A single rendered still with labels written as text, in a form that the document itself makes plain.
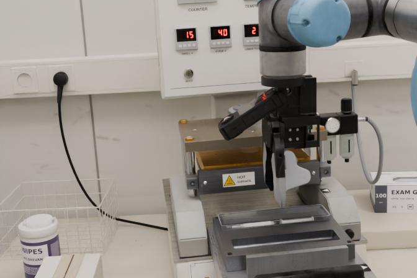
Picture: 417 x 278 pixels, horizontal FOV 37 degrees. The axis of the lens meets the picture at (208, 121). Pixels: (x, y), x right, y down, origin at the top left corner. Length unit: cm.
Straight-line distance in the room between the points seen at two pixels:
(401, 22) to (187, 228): 50
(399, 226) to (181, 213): 65
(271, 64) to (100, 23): 84
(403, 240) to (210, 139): 61
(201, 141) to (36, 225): 46
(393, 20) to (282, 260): 37
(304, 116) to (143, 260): 69
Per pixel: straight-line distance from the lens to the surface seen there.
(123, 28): 175
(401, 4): 90
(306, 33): 87
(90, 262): 137
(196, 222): 113
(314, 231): 105
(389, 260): 153
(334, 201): 118
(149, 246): 163
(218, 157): 124
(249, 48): 137
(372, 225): 160
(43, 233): 144
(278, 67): 99
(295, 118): 101
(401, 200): 167
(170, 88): 136
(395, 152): 185
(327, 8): 88
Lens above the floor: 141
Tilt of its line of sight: 13 degrees down
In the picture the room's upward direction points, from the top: 3 degrees counter-clockwise
